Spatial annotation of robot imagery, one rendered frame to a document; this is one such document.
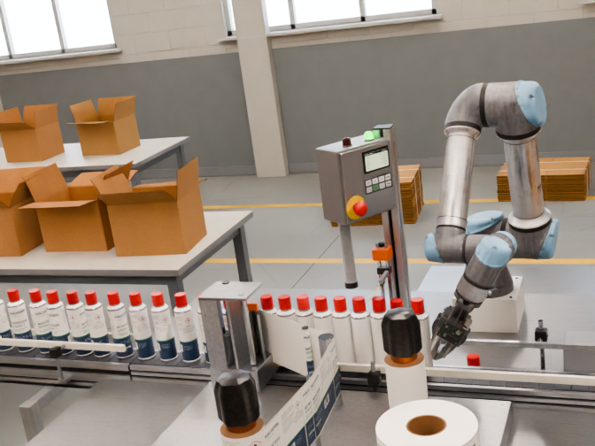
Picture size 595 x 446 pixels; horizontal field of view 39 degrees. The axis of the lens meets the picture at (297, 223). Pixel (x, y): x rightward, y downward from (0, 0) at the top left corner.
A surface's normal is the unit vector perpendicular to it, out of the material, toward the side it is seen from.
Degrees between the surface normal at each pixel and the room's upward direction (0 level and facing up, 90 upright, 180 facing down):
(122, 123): 90
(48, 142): 91
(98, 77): 90
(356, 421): 0
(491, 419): 0
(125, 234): 90
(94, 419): 0
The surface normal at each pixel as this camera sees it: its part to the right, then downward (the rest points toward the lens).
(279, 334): -0.75, 0.29
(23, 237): 0.95, -0.02
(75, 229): -0.31, 0.33
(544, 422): -0.13, -0.95
